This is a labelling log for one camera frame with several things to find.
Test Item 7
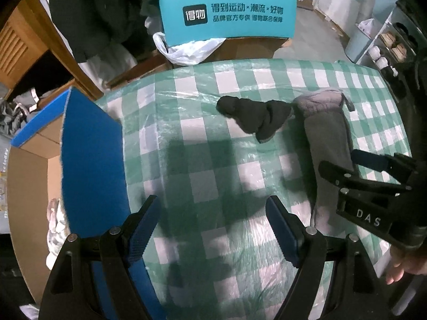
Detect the green checked tablecloth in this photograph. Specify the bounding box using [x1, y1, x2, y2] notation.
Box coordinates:
[95, 58, 412, 320]

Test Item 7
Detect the light fluffy sock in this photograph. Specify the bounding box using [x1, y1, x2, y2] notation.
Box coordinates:
[45, 198, 72, 270]

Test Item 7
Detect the black hanging jacket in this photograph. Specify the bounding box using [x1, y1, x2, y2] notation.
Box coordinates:
[45, 0, 147, 62]

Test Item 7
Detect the teal cardboard box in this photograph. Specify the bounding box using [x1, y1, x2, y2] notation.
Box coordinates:
[158, 0, 297, 62]

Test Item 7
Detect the white plastic bag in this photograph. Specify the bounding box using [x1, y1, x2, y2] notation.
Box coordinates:
[153, 31, 226, 66]

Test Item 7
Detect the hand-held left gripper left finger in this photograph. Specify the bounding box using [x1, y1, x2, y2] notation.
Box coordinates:
[38, 194, 163, 320]

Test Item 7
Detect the white shoe rack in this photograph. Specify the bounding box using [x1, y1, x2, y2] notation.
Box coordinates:
[367, 5, 422, 102]

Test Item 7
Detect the black sock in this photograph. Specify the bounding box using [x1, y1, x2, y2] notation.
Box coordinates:
[216, 95, 291, 144]

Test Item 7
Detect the blue-edged cardboard box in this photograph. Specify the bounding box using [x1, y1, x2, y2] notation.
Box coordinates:
[7, 87, 167, 320]

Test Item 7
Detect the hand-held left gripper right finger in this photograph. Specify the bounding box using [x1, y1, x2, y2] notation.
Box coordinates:
[265, 195, 394, 320]

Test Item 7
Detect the grey fleece-lined sock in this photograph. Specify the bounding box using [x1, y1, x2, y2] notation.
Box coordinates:
[292, 88, 359, 229]

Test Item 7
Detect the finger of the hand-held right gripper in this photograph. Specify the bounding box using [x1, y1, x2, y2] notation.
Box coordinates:
[351, 149, 417, 182]
[318, 161, 412, 195]

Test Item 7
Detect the white garment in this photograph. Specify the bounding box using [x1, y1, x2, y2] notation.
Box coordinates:
[78, 45, 139, 89]

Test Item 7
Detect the grey clothes pile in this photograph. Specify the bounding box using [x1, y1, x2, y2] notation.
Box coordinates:
[0, 83, 42, 137]

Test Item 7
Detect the wooden cabinet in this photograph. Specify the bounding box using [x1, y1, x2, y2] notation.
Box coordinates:
[0, 0, 101, 101]

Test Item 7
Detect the person's right hand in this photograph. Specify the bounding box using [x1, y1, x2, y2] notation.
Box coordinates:
[385, 245, 427, 285]

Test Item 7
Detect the light blue bin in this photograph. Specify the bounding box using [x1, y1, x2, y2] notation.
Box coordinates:
[343, 23, 376, 65]

